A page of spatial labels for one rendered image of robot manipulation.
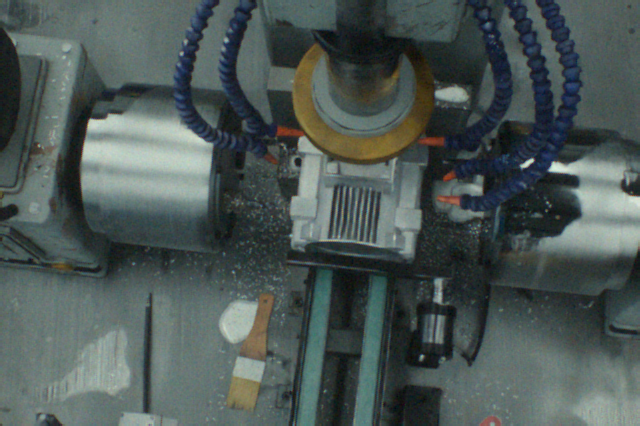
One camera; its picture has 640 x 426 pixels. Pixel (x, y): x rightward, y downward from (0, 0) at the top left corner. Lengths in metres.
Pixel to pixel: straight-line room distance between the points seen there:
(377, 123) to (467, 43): 0.35
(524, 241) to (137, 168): 0.56
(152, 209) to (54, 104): 0.21
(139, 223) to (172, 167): 0.11
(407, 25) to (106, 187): 0.61
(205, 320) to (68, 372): 0.25
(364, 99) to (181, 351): 0.71
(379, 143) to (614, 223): 0.37
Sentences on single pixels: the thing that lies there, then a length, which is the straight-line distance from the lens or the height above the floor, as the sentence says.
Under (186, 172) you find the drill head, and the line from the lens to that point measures 1.41.
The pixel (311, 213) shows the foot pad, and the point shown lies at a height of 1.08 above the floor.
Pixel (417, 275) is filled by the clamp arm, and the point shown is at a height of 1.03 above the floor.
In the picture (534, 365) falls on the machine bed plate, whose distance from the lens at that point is 1.72.
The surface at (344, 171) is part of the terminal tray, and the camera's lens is 1.43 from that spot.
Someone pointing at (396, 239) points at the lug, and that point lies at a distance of 1.43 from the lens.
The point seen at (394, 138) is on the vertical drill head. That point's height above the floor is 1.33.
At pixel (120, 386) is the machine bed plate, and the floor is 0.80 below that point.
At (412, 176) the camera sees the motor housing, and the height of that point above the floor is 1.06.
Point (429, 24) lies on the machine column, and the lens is 0.98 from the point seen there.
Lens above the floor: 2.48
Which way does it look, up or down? 74 degrees down
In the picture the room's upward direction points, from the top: 10 degrees counter-clockwise
